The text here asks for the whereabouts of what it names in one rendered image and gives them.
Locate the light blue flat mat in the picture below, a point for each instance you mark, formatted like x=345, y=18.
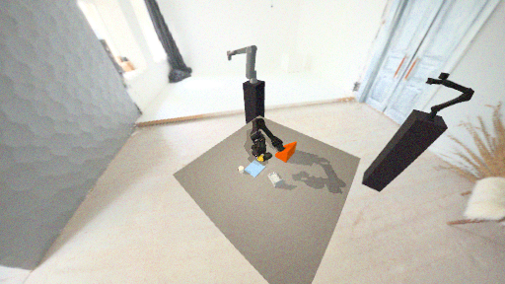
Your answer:
x=254, y=168

